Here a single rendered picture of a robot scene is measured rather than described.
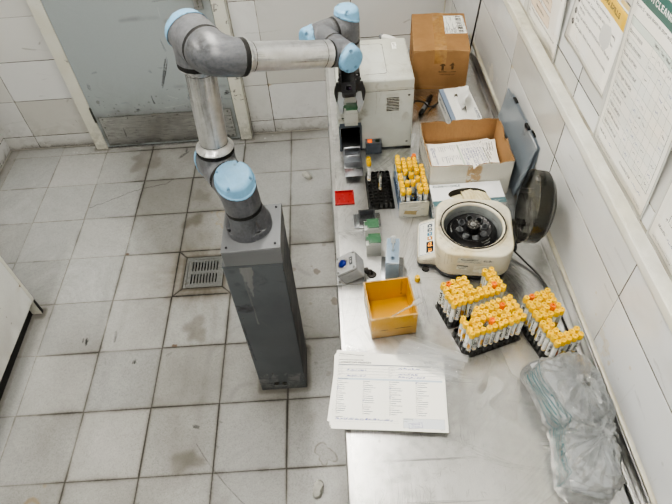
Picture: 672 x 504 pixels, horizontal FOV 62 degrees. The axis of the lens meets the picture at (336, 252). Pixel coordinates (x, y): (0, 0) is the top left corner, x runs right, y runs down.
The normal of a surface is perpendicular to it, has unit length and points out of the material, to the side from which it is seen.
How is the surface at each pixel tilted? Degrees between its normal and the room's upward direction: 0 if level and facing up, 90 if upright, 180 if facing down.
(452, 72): 90
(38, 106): 90
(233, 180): 8
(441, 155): 1
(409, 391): 0
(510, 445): 0
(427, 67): 90
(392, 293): 90
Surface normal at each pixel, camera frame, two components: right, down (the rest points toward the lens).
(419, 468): -0.05, -0.65
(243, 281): 0.04, 0.76
